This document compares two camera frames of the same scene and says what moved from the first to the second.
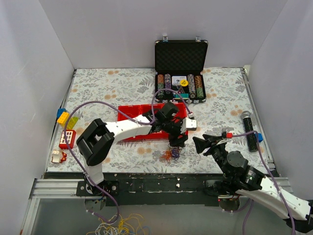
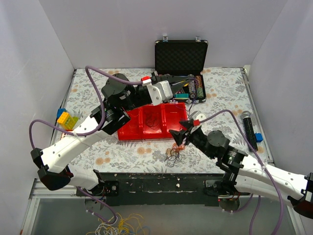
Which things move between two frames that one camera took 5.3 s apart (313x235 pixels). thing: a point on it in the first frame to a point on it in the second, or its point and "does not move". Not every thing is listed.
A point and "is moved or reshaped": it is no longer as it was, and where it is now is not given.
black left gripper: [176, 133] to [165, 79]
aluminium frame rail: [55, 188] does not move
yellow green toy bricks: [63, 118] does not move
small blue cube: [260, 138] does not move
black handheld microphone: [252, 139] does not move
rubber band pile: [173, 153] is moved or reshaped
